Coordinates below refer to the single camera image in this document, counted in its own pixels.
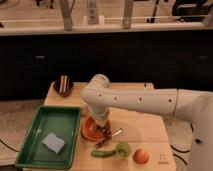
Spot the dark purple grape bunch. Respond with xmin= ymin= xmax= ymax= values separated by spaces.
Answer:
xmin=96 ymin=126 xmax=112 ymax=140

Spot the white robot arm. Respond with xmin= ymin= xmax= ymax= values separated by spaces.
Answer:
xmin=80 ymin=74 xmax=213 ymax=171

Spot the red bowl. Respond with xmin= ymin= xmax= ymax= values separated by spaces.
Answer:
xmin=81 ymin=117 xmax=100 ymax=142

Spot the dark brown bowl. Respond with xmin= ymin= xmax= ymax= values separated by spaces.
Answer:
xmin=53 ymin=75 xmax=73 ymax=97

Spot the green ladle scoop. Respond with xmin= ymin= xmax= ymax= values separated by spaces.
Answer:
xmin=90 ymin=142 xmax=131 ymax=159

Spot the green plastic tray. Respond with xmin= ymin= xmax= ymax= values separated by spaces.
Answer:
xmin=15 ymin=106 xmax=81 ymax=170

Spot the blue sponge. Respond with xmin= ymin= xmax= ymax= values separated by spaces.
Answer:
xmin=42 ymin=133 xmax=65 ymax=154

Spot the orange fruit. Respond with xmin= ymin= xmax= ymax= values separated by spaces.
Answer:
xmin=133 ymin=148 xmax=149 ymax=164

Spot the white remote control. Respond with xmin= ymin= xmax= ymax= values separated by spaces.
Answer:
xmin=86 ymin=0 xmax=99 ymax=25

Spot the black power cable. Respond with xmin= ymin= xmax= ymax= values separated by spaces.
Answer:
xmin=170 ymin=123 xmax=194 ymax=171

